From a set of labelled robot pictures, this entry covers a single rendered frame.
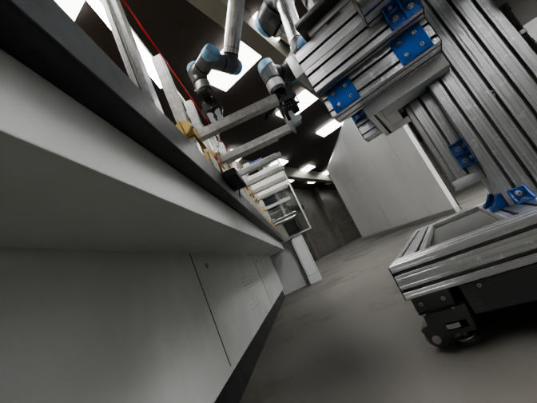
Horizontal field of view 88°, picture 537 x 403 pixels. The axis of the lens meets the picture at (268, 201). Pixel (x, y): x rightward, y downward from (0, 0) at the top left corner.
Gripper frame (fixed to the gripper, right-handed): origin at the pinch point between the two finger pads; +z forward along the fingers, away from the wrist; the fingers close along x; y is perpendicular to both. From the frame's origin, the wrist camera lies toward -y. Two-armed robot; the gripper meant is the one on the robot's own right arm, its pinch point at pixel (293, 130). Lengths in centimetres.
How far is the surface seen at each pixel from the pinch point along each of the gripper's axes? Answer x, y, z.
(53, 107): -85, -35, 24
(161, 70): -31, -35, -26
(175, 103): -30.7, -35.1, -12.4
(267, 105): -26.5, -8.3, -0.3
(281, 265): 262, -48, 47
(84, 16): 103, -115, -252
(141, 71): -57, -34, -3
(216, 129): -26.4, -26.6, -0.1
